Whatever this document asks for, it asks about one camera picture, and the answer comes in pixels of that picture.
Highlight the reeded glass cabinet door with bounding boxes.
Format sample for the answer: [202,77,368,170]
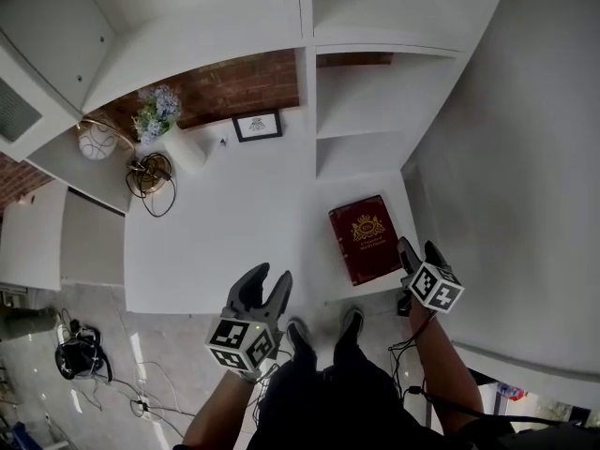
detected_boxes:
[0,44,83,159]

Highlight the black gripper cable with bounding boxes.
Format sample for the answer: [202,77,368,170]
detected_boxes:
[387,314,583,429]
[251,348,283,424]

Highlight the person's dark trousers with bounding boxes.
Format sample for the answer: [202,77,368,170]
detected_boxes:
[252,335,517,450]

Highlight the dark red hardcover book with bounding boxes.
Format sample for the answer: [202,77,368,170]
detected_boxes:
[327,194,405,288]

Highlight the person's left forearm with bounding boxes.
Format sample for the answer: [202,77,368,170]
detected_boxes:
[181,370,264,450]

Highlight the black framed picture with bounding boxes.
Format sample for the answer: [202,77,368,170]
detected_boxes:
[231,109,284,143]

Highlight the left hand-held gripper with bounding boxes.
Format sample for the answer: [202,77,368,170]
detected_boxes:
[204,262,294,384]

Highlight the black lamp cable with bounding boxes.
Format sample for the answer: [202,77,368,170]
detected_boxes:
[125,152,178,219]

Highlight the person's right forearm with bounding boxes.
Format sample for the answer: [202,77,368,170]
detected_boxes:
[410,309,485,436]

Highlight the white power strip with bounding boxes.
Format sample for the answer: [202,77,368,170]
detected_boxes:
[130,394,155,417]

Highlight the blue white flower bunch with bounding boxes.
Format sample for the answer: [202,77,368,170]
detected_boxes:
[130,85,183,146]

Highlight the white shelving unit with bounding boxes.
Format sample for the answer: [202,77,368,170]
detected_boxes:
[0,0,470,317]

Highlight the black cable bundle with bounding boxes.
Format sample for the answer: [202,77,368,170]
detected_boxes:
[54,323,115,384]

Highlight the person's black shoe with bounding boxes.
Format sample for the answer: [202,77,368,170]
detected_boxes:
[285,316,315,361]
[337,307,367,347]

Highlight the person's left black shoe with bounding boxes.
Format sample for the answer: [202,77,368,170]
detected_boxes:
[285,316,315,361]

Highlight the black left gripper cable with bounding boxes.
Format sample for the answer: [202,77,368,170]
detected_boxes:
[251,348,283,424]

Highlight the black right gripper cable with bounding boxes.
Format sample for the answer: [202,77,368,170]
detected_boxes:
[387,314,583,429]

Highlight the white vase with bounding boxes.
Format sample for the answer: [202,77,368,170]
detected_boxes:
[161,123,208,175]

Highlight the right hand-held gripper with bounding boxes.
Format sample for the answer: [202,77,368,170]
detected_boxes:
[397,236,466,318]

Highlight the white low cabinet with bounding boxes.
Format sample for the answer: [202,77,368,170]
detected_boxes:
[0,180,128,293]

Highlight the white globe lamp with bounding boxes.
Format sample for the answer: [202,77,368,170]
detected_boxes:
[77,114,173,192]

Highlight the grey green cylinder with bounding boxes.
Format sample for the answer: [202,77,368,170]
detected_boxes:
[0,306,61,342]

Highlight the person's right black shoe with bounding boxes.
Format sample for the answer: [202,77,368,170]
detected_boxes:
[337,307,367,347]

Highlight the white floor cable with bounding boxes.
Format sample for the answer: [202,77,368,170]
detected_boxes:
[91,357,199,441]

